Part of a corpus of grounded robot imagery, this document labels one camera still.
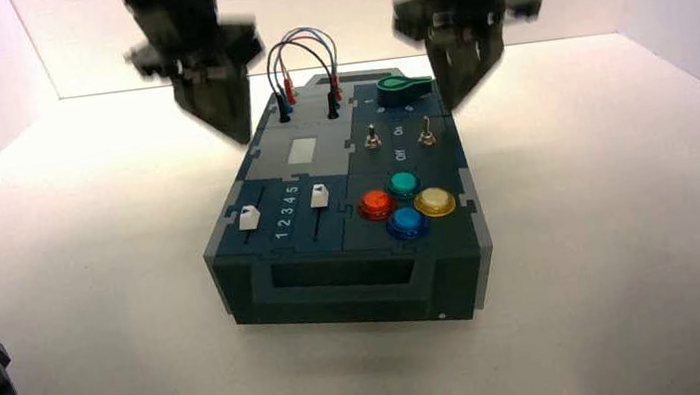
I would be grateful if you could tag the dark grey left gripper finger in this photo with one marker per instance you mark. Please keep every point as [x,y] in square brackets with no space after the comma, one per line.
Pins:
[235,106]
[194,98]

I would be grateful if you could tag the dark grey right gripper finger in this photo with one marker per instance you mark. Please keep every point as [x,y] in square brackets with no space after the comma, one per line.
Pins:
[451,73]
[481,60]

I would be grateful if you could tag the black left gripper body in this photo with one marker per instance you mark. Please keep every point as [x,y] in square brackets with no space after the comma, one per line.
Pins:
[191,42]

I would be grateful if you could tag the dark blue grey control box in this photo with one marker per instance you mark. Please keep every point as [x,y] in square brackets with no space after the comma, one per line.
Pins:
[308,294]

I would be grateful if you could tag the green rotary knob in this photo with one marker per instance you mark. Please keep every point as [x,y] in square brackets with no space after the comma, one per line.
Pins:
[404,88]

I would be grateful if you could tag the white slider cap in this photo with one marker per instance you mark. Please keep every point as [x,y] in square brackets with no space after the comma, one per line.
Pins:
[249,218]
[318,197]

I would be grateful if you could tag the green round push button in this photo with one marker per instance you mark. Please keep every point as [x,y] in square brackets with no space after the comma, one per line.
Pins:
[403,183]

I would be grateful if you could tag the yellow round push button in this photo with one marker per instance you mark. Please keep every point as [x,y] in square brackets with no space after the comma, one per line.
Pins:
[435,202]

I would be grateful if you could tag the orange round push button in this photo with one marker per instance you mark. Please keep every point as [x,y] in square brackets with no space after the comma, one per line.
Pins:
[376,205]

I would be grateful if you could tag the blue round push button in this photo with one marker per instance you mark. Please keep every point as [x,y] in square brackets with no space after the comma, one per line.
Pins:
[407,223]

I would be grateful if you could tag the metal toggle switch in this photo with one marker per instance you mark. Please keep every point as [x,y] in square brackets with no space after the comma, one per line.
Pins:
[372,138]
[427,134]

